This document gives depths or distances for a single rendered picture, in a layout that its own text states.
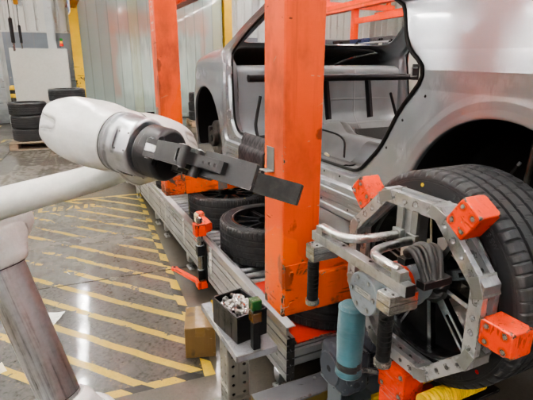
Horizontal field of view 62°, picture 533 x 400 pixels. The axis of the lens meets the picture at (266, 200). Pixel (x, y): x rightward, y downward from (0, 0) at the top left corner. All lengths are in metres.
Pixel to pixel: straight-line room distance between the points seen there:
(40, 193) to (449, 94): 1.31
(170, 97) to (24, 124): 6.28
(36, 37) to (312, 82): 12.79
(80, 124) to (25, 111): 8.75
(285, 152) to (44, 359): 0.96
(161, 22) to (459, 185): 2.56
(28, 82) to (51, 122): 11.37
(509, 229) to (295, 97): 0.79
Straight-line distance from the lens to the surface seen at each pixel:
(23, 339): 1.27
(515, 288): 1.26
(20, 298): 1.24
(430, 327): 1.54
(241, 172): 0.49
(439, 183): 1.35
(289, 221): 1.67
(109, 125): 0.67
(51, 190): 0.93
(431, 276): 1.15
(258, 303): 1.66
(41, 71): 12.08
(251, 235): 2.73
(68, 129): 0.71
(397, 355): 1.53
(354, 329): 1.49
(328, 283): 1.87
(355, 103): 4.22
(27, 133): 9.49
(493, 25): 1.62
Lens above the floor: 1.46
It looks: 16 degrees down
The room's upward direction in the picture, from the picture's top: straight up
